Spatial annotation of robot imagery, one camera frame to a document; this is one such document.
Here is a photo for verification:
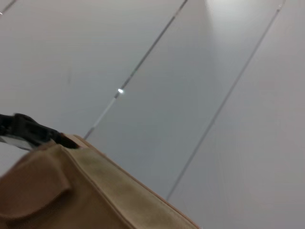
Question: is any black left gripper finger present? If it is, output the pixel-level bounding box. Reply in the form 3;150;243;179
0;113;81;150

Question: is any khaki canvas food bag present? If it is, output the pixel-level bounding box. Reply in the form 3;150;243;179
0;134;200;229

